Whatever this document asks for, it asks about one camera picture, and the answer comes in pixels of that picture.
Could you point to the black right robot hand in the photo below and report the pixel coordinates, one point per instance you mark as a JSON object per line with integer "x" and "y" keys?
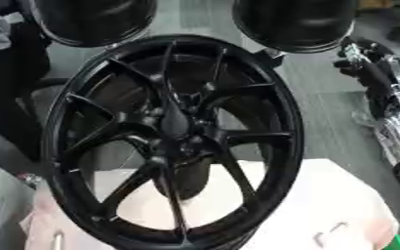
{"x": 378, "y": 84}

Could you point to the black round wheel barrel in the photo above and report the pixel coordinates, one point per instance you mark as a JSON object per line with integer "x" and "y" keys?
{"x": 294, "y": 22}
{"x": 89, "y": 19}

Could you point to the black spoked wheel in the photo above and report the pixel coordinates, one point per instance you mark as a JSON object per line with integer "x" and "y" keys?
{"x": 175, "y": 123}

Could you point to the green object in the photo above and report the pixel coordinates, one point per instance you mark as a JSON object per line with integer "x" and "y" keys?
{"x": 397, "y": 243}

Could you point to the small silver rod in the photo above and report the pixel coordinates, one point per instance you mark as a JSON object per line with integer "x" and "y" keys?
{"x": 57, "y": 241}

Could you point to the person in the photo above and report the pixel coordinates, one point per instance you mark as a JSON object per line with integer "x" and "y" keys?
{"x": 10, "y": 97}

